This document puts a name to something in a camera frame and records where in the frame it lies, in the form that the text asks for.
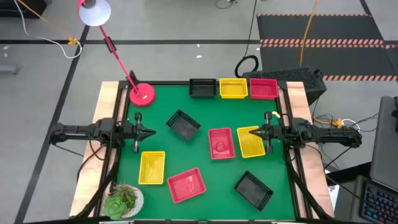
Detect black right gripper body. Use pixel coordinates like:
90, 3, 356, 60
262, 112, 282, 154

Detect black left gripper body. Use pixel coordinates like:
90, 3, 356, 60
124, 112, 144, 154

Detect yellow plastic basket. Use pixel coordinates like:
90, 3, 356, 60
138, 151, 166, 185
236, 125, 267, 159
219, 77, 249, 100

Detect black plastic basket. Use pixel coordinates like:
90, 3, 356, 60
188, 78, 217, 99
165, 109, 201, 141
233, 170, 274, 212

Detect red plastic basket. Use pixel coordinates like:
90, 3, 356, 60
167, 167, 207, 204
208, 127, 236, 161
249, 78, 279, 100

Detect red desk lamp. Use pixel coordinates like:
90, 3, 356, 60
76, 0, 156, 108

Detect green table mat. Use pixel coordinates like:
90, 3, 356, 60
117, 84, 296, 221

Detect succulent plant in white pot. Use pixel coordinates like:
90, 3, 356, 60
102, 183, 145, 221

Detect black striped-edge floor mat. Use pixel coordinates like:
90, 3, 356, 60
256, 12, 386, 45
259, 44, 398, 82

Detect grey laptop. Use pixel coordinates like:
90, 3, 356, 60
369, 95, 398, 192

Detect backlit black keyboard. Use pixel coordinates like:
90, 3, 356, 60
359, 182, 398, 224

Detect grey floor block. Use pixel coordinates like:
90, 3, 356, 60
0, 65, 18, 75

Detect black cabinet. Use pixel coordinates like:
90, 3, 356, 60
0, 0, 47, 19

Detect black looped floor cable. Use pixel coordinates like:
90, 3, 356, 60
233, 0, 261, 78

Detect white cable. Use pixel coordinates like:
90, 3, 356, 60
14, 0, 83, 60
340, 118, 361, 132

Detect yellow cable with plug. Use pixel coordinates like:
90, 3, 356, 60
17, 0, 78, 46

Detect yellow hanging cable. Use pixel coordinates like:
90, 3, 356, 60
298, 0, 321, 67

